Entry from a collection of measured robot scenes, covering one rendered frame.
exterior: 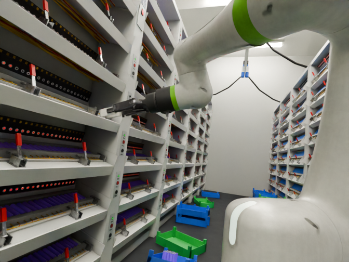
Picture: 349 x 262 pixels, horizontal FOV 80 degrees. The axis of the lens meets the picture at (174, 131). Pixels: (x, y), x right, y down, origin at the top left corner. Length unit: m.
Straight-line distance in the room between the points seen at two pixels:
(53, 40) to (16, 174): 0.40
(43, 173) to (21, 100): 0.22
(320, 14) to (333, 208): 0.31
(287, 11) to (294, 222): 0.31
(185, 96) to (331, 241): 0.52
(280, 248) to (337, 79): 0.31
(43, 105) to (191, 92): 0.45
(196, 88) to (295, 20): 0.38
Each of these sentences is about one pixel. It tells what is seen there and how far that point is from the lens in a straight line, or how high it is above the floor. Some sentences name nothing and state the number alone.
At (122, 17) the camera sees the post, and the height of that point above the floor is 1.31.
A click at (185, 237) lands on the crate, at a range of 1.77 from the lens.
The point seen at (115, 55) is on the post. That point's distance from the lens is 1.18.
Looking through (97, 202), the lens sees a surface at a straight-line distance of 1.07.
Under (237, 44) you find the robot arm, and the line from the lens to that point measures 0.51.
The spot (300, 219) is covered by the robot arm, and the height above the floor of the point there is 0.56.
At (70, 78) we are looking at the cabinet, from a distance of 1.08.
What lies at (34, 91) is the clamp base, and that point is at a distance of 0.73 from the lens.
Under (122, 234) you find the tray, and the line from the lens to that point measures 1.34.
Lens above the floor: 0.63
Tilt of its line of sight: 7 degrees up
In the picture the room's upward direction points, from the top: 7 degrees clockwise
